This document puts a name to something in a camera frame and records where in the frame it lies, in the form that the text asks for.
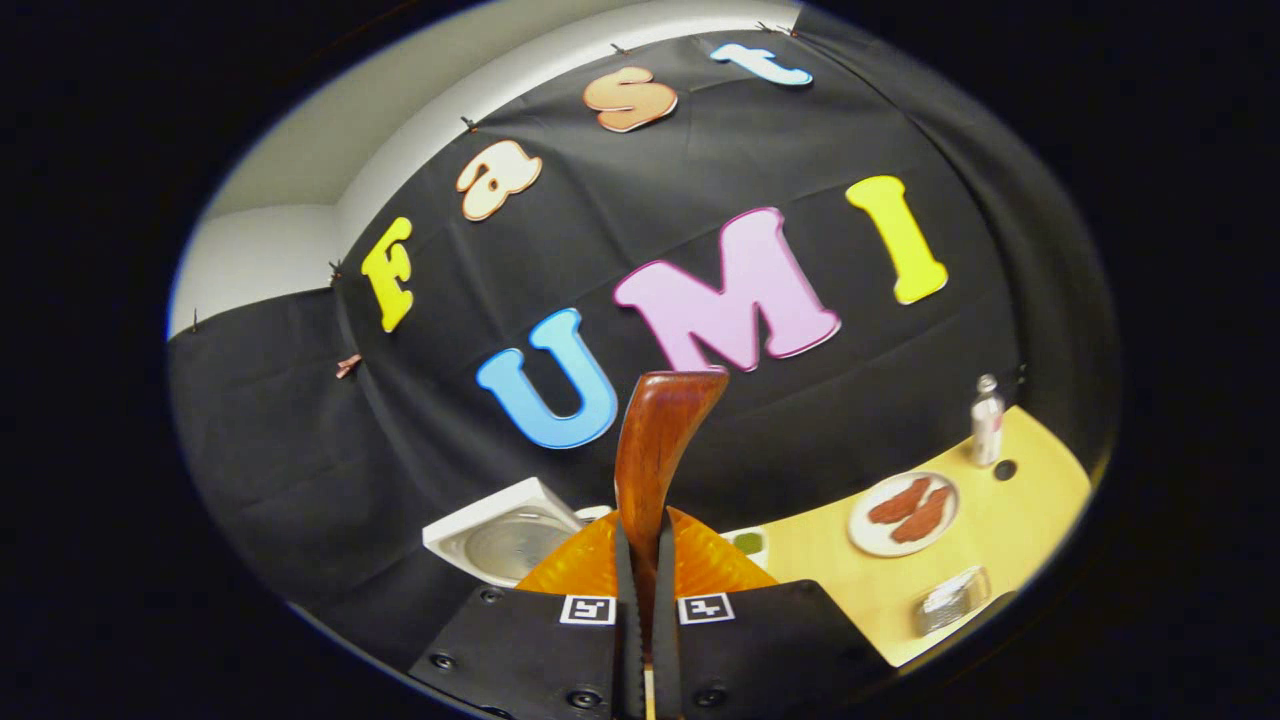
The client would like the white divided grain dish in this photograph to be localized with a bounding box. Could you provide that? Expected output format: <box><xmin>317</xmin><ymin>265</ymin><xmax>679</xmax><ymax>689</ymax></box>
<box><xmin>722</xmin><ymin>527</ymin><xmax>771</xmax><ymax>569</ymax></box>

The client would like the white round plate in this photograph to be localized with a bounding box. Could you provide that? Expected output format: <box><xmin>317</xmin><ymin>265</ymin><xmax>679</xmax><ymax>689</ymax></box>
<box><xmin>848</xmin><ymin>471</ymin><xmax>961</xmax><ymax>558</ymax></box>

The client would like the metal wire chopstick holder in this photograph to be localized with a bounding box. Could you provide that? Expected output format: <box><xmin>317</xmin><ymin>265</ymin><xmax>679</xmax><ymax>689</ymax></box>
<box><xmin>912</xmin><ymin>565</ymin><xmax>993</xmax><ymax>638</ymax></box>

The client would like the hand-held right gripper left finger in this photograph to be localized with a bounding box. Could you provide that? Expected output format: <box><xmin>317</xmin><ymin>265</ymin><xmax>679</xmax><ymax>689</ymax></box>
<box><xmin>408</xmin><ymin>510</ymin><xmax>646</xmax><ymax>720</ymax></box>

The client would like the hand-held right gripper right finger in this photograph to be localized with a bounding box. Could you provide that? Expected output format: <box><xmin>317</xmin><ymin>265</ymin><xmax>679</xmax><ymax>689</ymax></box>
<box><xmin>652</xmin><ymin>505</ymin><xmax>896</xmax><ymax>720</ymax></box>

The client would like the white rice cooker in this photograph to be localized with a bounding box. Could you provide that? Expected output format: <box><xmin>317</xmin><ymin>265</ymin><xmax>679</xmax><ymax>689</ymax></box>
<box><xmin>422</xmin><ymin>477</ymin><xmax>616</xmax><ymax>589</ymax></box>

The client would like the brown wooden spoon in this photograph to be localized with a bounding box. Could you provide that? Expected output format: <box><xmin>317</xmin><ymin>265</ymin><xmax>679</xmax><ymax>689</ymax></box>
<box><xmin>614</xmin><ymin>370</ymin><xmax>731</xmax><ymax>720</ymax></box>

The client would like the black backdrop cloth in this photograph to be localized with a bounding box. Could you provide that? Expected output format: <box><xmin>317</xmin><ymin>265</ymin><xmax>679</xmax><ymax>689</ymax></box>
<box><xmin>168</xmin><ymin>5</ymin><xmax>1118</xmax><ymax>671</ymax></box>

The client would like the red-brown meat slice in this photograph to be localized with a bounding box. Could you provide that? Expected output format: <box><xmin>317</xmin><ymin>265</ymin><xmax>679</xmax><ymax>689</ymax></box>
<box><xmin>890</xmin><ymin>487</ymin><xmax>953</xmax><ymax>544</ymax></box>
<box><xmin>867</xmin><ymin>477</ymin><xmax>933</xmax><ymax>524</ymax></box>

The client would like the clear bottle with pink label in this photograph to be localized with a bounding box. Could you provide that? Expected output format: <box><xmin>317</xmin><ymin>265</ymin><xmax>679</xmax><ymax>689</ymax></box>
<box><xmin>970</xmin><ymin>374</ymin><xmax>1005</xmax><ymax>468</ymax></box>

